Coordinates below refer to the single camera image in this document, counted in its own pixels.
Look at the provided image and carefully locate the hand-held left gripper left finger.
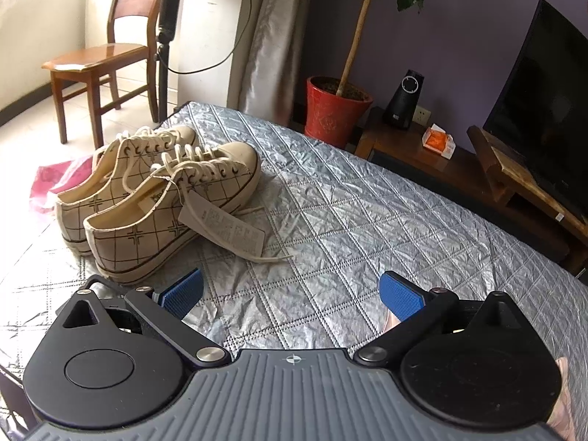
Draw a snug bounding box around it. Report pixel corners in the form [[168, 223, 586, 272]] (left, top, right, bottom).
[[55, 267, 233, 369]]

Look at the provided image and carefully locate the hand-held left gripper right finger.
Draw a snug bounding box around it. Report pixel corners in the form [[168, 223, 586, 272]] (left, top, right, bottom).
[[353, 271, 529, 369]]

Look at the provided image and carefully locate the person's right forearm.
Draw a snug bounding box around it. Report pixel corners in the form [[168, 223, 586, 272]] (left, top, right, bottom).
[[546, 356, 577, 441]]

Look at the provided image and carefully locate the cream checked sneaker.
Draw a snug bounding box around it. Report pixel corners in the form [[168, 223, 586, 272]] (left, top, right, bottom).
[[54, 125, 199, 255], [84, 141, 262, 286]]

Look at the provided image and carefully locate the white paper tag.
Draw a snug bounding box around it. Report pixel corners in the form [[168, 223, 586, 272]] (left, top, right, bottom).
[[179, 193, 265, 258]]

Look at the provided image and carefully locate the silver quilted table cover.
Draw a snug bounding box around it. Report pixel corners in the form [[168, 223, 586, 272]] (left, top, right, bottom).
[[0, 101, 588, 441]]

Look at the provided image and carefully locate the dark wooden television cabinet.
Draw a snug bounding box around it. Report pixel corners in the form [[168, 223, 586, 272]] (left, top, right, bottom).
[[354, 105, 588, 281]]

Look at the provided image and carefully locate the orange tissue box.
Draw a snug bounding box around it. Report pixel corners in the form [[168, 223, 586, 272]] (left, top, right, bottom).
[[423, 124, 457, 157]]

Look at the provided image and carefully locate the light wooden television riser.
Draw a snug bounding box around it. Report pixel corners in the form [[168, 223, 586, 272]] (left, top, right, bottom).
[[467, 126, 588, 240]]

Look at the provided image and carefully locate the pink plastic bag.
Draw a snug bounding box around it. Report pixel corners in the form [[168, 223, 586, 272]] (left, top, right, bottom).
[[30, 156, 99, 214]]

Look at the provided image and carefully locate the black cone speaker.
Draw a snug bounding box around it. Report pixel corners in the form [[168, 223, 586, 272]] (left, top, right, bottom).
[[383, 69, 423, 129]]

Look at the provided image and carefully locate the green tree in red pot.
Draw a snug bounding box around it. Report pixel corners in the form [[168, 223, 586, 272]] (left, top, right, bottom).
[[305, 0, 453, 145]]

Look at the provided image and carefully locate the black flat television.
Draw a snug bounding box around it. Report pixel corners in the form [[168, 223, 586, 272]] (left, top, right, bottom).
[[482, 0, 588, 235]]

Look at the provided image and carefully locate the brown wooden chair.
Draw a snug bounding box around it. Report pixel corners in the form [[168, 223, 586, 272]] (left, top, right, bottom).
[[41, 0, 168, 148]]

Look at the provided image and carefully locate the grey silky curtain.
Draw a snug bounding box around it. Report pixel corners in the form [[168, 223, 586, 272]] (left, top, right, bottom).
[[227, 0, 315, 127]]

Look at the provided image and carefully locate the black standing fan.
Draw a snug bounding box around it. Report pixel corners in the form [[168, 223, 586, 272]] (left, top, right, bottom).
[[151, 0, 251, 125]]

